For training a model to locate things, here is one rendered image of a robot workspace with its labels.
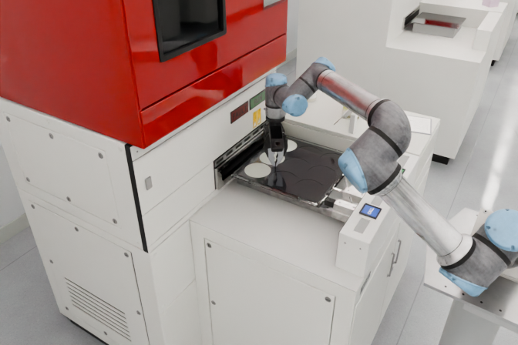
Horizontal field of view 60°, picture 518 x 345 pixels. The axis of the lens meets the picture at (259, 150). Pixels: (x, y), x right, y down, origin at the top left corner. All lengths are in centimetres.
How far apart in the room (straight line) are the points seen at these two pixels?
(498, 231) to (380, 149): 39
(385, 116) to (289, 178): 55
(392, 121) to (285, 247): 56
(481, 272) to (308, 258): 49
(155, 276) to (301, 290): 49
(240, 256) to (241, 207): 19
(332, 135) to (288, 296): 69
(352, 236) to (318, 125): 67
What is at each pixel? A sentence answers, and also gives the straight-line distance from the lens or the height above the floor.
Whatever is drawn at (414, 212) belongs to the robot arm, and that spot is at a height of 109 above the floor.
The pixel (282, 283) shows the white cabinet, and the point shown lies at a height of 72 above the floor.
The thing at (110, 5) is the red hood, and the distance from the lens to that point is 114.
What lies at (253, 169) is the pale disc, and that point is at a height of 90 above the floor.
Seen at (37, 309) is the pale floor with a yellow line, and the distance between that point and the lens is 264.
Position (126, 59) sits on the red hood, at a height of 148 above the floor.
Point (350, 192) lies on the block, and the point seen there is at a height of 91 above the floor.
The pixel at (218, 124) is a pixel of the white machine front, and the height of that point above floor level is 111.
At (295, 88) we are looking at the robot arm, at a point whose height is 126.
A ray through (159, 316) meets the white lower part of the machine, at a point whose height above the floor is 51.
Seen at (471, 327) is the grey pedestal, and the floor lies 58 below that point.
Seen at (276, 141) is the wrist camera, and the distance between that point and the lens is 160.
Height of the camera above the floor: 186
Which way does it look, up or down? 32 degrees down
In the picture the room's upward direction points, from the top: straight up
